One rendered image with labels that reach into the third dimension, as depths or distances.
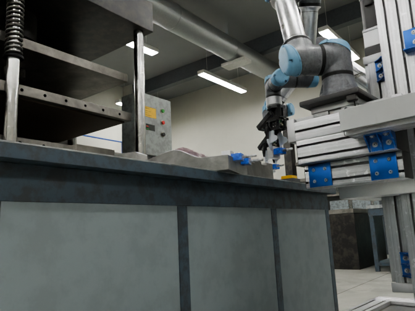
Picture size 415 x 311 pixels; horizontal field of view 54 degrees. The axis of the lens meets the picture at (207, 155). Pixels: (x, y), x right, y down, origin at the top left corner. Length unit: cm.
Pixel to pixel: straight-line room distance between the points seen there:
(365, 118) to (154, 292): 84
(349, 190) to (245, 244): 46
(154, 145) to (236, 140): 738
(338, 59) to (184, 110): 969
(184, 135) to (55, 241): 1001
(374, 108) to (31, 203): 101
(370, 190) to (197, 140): 926
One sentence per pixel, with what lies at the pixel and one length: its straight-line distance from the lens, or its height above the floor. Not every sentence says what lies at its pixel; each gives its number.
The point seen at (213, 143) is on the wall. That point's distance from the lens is 1034.
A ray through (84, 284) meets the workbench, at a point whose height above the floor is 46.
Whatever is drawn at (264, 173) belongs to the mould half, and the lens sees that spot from 192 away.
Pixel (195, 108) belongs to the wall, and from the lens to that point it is 1093.
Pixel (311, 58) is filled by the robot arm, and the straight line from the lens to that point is 157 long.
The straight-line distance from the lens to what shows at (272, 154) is 192.
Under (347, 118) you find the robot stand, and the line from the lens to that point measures 138.
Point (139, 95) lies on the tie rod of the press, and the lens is 244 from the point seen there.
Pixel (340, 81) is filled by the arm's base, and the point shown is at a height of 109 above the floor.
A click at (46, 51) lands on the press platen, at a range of 226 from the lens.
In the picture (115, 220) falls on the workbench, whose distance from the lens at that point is 120.
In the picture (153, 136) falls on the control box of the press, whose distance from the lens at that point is 263.
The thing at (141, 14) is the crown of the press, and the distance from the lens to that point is 262.
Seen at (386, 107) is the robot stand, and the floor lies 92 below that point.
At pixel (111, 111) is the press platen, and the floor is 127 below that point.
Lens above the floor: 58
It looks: 11 degrees up
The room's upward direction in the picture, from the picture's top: 3 degrees counter-clockwise
